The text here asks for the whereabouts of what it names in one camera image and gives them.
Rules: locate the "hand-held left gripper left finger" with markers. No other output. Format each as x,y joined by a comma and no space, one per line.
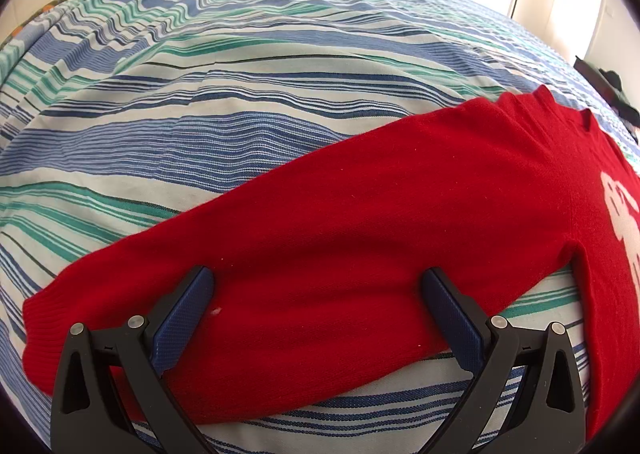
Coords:
182,314

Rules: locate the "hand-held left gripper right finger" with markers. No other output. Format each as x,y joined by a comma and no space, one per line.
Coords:
452,319

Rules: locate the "red knit sweater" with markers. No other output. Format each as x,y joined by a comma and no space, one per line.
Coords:
350,214

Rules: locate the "pile of dark clothes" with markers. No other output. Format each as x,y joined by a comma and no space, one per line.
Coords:
614,82

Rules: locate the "blue green striped bedspread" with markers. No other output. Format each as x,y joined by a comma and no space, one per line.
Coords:
250,83

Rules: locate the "dark wooden furniture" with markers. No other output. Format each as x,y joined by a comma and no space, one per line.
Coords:
587,71

